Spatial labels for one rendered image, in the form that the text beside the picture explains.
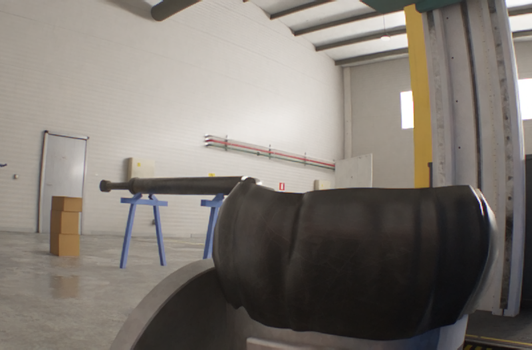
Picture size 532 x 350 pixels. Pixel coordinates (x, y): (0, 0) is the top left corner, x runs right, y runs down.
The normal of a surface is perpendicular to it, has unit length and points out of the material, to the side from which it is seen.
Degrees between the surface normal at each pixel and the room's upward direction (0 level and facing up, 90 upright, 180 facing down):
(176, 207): 90
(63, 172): 90
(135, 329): 54
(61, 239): 90
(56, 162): 90
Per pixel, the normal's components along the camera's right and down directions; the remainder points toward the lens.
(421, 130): -0.66, -0.09
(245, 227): -0.78, -0.32
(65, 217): 0.81, -0.02
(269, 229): -0.29, -0.30
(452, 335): 0.56, 0.00
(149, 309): -0.11, -0.78
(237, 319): -0.87, -0.04
